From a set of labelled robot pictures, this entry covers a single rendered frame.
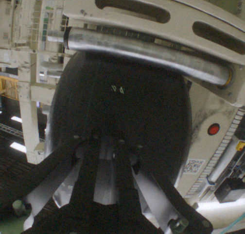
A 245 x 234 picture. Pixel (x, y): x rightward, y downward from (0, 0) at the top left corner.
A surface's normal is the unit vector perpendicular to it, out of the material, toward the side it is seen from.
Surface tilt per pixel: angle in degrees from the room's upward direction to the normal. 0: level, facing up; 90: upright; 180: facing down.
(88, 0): 90
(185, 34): 90
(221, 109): 90
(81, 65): 141
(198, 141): 90
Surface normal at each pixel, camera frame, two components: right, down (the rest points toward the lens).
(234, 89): -0.98, -0.18
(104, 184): 0.07, 0.23
